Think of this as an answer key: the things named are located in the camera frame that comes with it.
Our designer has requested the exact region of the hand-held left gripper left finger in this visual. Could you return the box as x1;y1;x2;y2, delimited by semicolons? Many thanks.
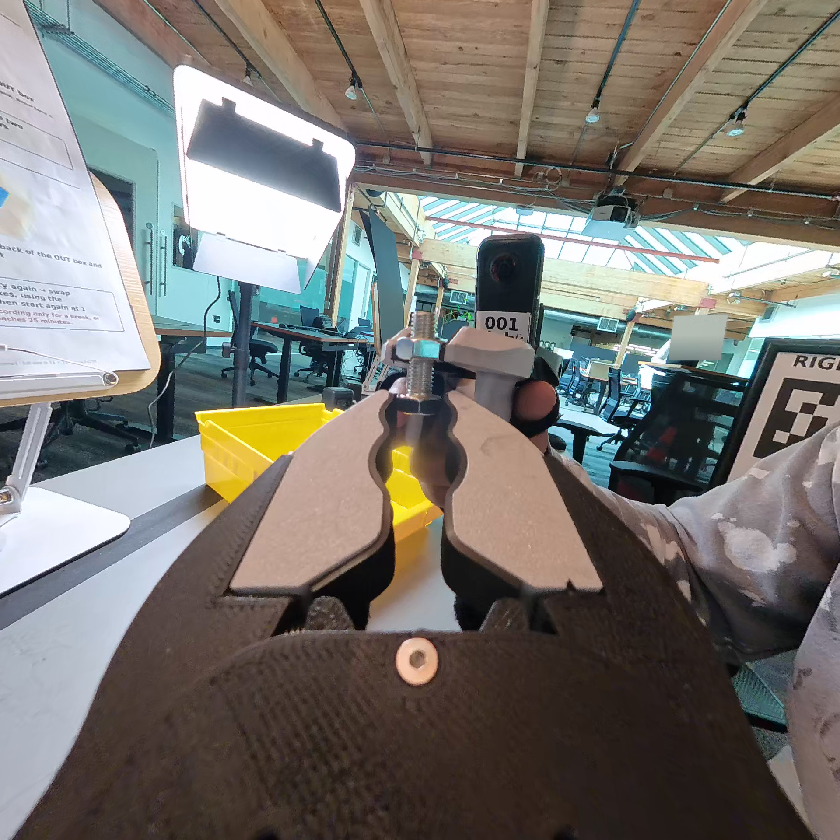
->
231;390;400;631

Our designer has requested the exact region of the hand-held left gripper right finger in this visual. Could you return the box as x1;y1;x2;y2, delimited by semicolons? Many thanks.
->
438;390;603;631

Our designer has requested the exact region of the steel bolt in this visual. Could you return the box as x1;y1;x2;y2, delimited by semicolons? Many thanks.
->
394;311;442;454

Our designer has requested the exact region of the yellow plastic bin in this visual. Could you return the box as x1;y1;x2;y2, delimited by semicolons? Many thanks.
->
195;403;444;565

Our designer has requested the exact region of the person's right forearm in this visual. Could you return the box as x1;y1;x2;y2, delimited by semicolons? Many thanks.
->
548;420;840;657

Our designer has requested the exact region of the person's right hand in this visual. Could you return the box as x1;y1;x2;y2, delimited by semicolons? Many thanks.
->
512;378;560;459

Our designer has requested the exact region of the black panel board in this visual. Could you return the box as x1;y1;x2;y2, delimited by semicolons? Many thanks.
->
360;209;408;342

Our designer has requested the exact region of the black office chair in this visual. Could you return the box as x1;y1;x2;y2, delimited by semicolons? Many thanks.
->
221;292;280;388
295;315;339;382
551;367;621;463

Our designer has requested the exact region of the wooden office desk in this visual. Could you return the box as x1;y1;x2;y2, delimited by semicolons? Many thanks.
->
152;317;234;444
252;322;375;404

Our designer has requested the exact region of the ceiling projector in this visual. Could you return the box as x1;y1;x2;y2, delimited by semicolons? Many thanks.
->
582;196;641;240

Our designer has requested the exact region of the studio light on stand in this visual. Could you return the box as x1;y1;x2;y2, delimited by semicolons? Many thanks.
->
172;63;357;408

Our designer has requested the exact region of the black mesh chair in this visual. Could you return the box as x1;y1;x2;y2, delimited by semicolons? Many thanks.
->
609;369;749;503

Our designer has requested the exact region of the wooden document stand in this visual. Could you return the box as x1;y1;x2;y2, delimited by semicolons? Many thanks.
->
0;174;161;595

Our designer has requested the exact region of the framed marker sign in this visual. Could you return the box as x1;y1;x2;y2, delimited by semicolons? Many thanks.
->
709;338;840;490

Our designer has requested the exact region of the printed instruction sheet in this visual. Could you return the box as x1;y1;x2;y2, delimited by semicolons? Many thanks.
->
0;0;153;380

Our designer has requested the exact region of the person's spotted sweatshirt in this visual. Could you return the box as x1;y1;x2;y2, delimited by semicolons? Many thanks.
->
784;594;840;840

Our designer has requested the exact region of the black wall sign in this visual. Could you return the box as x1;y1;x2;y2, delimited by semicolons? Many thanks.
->
104;171;137;258

